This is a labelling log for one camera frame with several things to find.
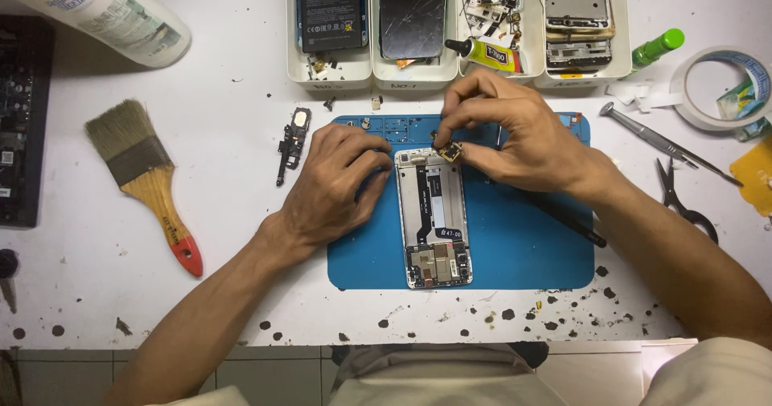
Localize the wooden paint brush red tip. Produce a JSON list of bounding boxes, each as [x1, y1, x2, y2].
[[84, 98, 204, 278]]

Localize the black laptop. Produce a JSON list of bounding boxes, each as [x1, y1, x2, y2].
[[0, 15, 55, 228]]

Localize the white tray with phone battery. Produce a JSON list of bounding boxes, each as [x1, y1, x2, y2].
[[285, 0, 374, 91]]

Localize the white tray with small parts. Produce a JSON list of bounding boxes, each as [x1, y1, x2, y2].
[[454, 0, 546, 84]]

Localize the yellow plastic card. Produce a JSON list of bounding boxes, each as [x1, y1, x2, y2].
[[729, 136, 772, 217]]

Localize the person's beige trousers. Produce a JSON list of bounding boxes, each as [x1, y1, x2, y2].
[[145, 336, 772, 406]]

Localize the white smartphone frame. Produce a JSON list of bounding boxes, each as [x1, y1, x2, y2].
[[394, 147, 473, 290]]

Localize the white cleaner spray bottle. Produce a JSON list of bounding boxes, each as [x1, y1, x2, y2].
[[0, 0, 193, 69]]

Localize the white tray with cracked screen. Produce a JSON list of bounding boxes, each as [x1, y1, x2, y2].
[[369, 0, 460, 91]]

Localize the white tray with phone frames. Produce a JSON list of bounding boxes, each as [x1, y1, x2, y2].
[[534, 0, 633, 90]]

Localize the black scissors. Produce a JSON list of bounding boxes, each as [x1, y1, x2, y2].
[[655, 157, 720, 245]]

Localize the person's left hand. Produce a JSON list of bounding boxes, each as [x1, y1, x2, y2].
[[276, 123, 394, 253]]

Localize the person's right hand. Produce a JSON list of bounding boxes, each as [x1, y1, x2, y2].
[[432, 68, 604, 197]]

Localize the black speaker module part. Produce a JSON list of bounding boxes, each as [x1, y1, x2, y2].
[[275, 107, 313, 188]]

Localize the blue silicone repair mat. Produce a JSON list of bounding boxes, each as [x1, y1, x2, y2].
[[327, 112, 596, 291]]

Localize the black tweezers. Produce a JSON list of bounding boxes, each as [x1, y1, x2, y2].
[[525, 192, 608, 249]]

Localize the green bottle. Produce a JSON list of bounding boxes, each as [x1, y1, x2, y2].
[[630, 28, 686, 72]]

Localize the yellow glue tube black nozzle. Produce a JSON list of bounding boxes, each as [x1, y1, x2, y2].
[[444, 37, 523, 74]]

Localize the white double-sided tape roll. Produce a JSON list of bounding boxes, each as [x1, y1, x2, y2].
[[627, 46, 772, 132]]

